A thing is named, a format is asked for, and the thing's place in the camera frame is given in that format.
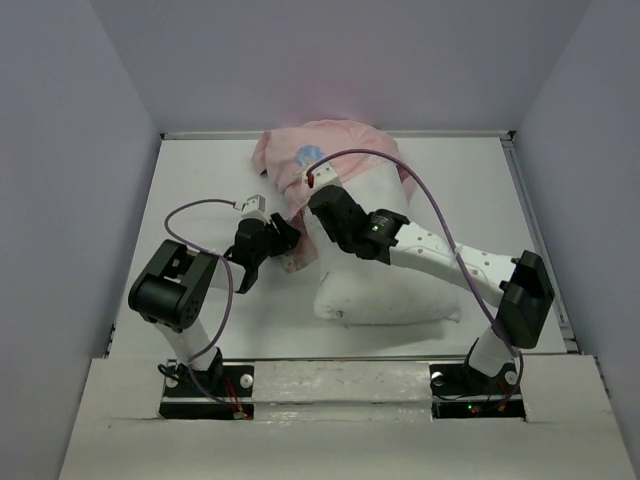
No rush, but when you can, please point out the white pillow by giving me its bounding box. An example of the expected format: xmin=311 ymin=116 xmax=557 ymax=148
xmin=303 ymin=163 xmax=462 ymax=326

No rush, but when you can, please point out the pink printed pillowcase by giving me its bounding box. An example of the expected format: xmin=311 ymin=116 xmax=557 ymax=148
xmin=251 ymin=120 xmax=415 ymax=273

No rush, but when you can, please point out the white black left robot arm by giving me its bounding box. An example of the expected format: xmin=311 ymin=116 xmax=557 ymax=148
xmin=128 ymin=213 xmax=301 ymax=395

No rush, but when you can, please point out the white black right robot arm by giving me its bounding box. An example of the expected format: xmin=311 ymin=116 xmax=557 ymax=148
xmin=308 ymin=185 xmax=555 ymax=395

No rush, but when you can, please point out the white foam front board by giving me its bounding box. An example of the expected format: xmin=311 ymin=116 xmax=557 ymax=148
xmin=61 ymin=355 xmax=634 ymax=479

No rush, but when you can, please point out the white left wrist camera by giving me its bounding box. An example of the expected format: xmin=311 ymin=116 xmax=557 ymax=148
xmin=234 ymin=194 xmax=268 ymax=222

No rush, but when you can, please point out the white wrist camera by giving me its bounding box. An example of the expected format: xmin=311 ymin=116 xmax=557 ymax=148
xmin=234 ymin=194 xmax=268 ymax=222
xmin=306 ymin=162 xmax=342 ymax=191

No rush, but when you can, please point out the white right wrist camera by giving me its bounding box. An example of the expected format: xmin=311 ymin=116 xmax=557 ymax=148
xmin=306 ymin=162 xmax=342 ymax=191

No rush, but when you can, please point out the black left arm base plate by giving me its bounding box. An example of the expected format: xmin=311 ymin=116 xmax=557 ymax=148
xmin=157 ymin=360 xmax=255 ymax=421

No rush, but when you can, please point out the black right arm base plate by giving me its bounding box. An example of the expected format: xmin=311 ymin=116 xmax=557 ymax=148
xmin=430 ymin=362 xmax=526 ymax=420

